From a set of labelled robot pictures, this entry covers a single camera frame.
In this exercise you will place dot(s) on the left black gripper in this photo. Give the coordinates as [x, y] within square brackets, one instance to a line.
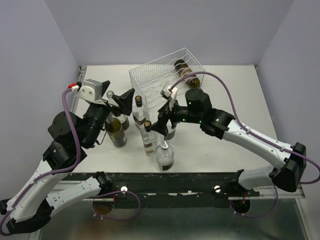
[125, 102]

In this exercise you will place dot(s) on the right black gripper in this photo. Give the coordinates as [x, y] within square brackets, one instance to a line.
[165, 113]

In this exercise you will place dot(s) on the clear round bottle back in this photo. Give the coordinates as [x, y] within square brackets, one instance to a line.
[171, 132]

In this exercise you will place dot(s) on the clear bottle black cap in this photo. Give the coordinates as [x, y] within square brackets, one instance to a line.
[149, 138]

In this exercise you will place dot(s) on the small bottle brown label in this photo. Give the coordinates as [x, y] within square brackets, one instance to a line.
[140, 113]

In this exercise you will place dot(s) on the clear bottle silver cap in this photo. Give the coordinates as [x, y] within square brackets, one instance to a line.
[164, 156]

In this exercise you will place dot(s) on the green wine bottle brown label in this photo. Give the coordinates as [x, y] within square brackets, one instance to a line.
[186, 71]

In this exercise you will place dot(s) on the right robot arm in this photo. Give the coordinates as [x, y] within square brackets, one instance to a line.
[287, 163]

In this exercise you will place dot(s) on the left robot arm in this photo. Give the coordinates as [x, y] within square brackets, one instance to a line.
[73, 131]

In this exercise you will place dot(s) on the frosted clear tall bottle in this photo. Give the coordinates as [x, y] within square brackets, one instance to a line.
[122, 118]

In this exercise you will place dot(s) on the dark wine bottle left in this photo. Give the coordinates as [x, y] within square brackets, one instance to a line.
[115, 131]

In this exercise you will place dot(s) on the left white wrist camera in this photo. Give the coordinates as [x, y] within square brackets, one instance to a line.
[91, 92]

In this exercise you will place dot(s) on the white wire wine rack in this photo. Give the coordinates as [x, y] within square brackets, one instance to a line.
[149, 79]

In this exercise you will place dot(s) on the black mounting rail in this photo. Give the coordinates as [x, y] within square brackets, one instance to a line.
[176, 190]

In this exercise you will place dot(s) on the aluminium extrusion rail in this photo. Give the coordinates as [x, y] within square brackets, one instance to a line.
[269, 192]

